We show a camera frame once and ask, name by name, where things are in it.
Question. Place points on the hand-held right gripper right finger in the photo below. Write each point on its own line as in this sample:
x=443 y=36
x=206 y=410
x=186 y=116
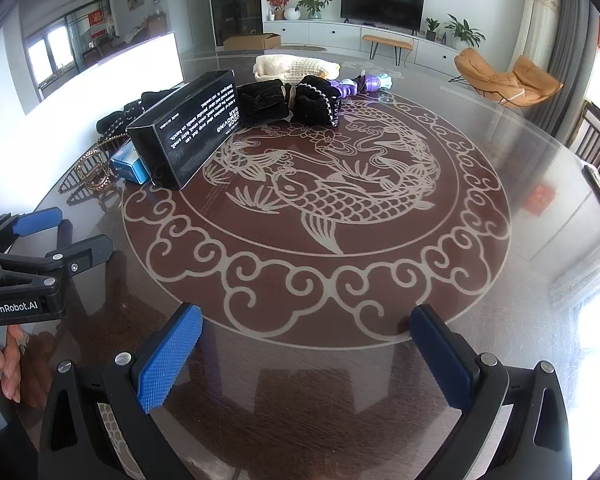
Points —
x=440 y=355

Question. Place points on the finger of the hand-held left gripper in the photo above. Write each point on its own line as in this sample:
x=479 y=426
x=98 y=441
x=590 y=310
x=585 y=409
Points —
x=37 y=220
x=87 y=252

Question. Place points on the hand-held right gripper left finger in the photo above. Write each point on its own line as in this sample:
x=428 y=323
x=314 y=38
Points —
x=172 y=355

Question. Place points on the gold rhinestone bangles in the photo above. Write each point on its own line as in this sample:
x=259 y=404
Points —
x=96 y=170

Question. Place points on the small blue and white box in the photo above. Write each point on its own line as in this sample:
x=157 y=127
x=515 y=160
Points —
x=127 y=165

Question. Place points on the large white cardboard box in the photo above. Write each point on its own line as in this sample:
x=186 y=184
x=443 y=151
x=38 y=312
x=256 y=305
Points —
x=80 y=105

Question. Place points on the black printed box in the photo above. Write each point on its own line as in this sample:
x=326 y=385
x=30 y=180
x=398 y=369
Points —
x=190 y=130

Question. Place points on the black velvet bow pearl trim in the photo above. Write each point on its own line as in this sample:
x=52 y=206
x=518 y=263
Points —
x=315 y=100

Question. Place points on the cream knitted hat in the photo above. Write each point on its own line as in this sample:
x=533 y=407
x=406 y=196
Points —
x=295 y=67

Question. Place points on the purple and teal toy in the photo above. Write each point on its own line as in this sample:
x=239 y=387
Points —
x=375 y=82

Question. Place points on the dark carp-pattern glass desktop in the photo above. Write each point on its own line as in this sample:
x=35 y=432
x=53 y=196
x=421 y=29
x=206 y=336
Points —
x=305 y=400

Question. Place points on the person's left hand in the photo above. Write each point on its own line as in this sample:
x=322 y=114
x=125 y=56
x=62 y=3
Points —
x=12 y=370

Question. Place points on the red door poster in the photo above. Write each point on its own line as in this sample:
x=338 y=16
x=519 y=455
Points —
x=97 y=22

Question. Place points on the wooden sideboard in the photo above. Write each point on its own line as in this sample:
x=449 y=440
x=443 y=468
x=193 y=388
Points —
x=157 y=25

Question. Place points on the brown cardboard box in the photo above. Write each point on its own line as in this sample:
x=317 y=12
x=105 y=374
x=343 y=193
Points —
x=250 y=41

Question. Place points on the orange lounge chair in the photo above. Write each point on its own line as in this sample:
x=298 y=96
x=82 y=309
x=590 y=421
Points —
x=485 y=72

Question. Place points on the dark glass display cabinet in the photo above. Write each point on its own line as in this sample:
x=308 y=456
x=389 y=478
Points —
x=235 y=2

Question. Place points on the beige round floor mat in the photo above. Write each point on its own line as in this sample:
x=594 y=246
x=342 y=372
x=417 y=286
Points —
x=305 y=48

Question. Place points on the white round vase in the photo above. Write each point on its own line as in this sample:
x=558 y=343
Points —
x=292 y=14

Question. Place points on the red flowers in vase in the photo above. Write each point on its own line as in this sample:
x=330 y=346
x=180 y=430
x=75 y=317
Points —
x=279 y=2

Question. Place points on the wooden bench with metal legs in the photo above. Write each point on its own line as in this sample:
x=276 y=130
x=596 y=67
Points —
x=387 y=41

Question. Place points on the large leafy potted plant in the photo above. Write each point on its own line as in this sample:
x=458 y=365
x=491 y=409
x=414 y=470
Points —
x=464 y=32

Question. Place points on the white television cabinet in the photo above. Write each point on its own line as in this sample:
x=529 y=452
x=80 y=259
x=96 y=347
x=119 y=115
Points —
x=330 y=35

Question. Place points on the small potted plant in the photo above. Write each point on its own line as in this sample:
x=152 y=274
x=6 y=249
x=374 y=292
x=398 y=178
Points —
x=432 y=27

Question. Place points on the grey curtain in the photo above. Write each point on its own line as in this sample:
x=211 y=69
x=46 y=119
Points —
x=575 y=50

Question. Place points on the green potted plant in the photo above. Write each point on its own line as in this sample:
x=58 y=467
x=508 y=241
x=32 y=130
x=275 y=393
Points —
x=314 y=4

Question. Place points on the beige curtain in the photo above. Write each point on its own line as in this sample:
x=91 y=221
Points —
x=535 y=25

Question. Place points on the black television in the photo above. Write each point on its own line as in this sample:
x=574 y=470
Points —
x=382 y=5

